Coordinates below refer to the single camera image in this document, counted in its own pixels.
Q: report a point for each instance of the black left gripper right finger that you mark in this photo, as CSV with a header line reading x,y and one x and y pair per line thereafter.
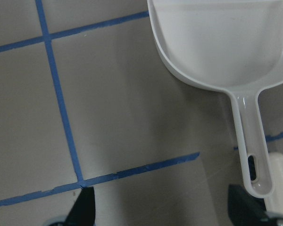
x,y
243,209

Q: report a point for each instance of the white plastic dustpan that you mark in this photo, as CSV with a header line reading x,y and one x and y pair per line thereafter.
x,y
230,46

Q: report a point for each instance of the white hand brush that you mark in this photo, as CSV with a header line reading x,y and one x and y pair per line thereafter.
x,y
274,202

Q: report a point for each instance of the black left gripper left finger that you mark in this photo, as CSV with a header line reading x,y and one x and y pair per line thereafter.
x,y
83,211

